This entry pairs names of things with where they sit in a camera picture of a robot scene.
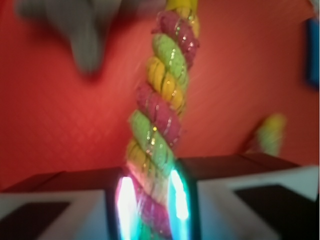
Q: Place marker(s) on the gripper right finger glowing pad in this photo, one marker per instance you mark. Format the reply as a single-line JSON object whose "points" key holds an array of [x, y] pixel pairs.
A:
{"points": [[251, 196]]}

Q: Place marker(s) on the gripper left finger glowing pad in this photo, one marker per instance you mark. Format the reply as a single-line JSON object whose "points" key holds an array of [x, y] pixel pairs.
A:
{"points": [[94, 204]]}

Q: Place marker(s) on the multicolored twisted rope toy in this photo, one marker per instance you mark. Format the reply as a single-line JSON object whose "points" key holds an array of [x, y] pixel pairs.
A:
{"points": [[156, 124]]}

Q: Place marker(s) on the red plastic tray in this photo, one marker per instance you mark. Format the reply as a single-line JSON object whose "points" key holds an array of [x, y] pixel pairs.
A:
{"points": [[251, 63]]}

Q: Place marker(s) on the grey plush mouse toy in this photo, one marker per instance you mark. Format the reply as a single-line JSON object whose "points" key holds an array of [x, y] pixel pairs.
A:
{"points": [[86, 23]]}

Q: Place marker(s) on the blue rectangular block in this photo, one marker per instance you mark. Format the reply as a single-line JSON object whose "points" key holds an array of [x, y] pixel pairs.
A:
{"points": [[313, 52]]}

